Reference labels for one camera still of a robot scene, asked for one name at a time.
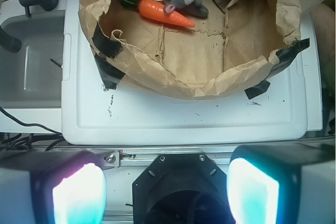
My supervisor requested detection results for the crumpled brown paper bag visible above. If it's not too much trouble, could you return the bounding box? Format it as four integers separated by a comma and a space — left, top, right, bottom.
79, 0, 309, 100

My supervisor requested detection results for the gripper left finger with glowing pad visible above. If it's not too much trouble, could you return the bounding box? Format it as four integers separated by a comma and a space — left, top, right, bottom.
1, 151, 107, 223

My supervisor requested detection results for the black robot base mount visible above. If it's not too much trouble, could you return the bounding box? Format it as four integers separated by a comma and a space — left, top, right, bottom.
132, 153, 236, 223

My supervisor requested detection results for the grey sink basin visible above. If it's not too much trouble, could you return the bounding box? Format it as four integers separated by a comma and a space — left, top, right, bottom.
1, 10, 65, 109

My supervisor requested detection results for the orange plastic toy carrot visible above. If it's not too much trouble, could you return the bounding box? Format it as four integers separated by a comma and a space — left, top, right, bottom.
120, 0, 195, 28

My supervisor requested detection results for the black cable bundle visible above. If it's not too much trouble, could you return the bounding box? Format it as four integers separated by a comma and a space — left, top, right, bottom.
0, 105, 65, 153

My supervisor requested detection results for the aluminium rail with bolts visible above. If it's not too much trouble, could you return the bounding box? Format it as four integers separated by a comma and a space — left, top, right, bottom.
92, 147, 234, 169

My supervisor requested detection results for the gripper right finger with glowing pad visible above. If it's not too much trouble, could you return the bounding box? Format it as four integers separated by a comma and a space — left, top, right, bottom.
227, 144, 335, 223

